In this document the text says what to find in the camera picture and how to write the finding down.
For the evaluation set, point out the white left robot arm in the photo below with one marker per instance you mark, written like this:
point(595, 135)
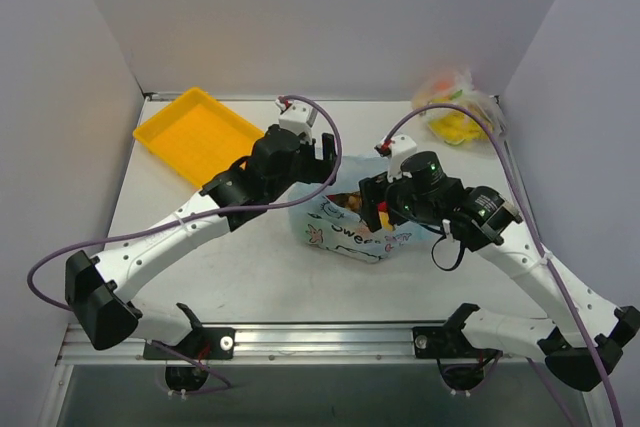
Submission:
point(101, 290)

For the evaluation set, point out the aluminium front rail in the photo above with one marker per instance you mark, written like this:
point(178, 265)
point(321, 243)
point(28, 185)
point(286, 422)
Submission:
point(362, 343)

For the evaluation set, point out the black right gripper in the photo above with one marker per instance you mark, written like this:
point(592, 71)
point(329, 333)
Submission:
point(373, 193)

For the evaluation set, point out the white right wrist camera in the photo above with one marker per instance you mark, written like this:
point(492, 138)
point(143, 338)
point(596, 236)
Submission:
point(396, 150)

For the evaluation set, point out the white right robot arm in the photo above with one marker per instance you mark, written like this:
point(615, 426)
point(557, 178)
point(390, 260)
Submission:
point(581, 336)

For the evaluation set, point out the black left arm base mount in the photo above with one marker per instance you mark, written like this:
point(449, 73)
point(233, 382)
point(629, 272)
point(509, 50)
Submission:
point(210, 344)

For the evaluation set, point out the clear bag of yellow fruit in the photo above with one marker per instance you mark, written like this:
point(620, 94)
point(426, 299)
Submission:
point(455, 86)

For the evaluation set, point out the yellow plastic tray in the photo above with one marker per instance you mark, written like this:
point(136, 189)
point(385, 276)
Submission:
point(197, 136)

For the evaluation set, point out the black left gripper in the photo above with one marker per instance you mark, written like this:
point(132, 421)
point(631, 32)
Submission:
point(316, 162)

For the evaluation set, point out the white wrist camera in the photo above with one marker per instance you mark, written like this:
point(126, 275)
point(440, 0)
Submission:
point(396, 150)
point(297, 119)

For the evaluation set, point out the light blue printed plastic bag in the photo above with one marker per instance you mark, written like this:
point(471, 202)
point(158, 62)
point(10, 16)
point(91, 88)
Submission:
point(319, 223)

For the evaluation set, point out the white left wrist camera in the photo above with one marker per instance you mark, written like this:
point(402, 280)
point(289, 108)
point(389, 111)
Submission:
point(297, 119)

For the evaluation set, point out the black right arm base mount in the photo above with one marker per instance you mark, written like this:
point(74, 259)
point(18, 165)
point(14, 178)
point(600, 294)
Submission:
point(445, 340)

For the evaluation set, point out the yellow lemon fruit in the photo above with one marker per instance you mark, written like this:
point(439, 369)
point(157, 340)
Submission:
point(385, 221)

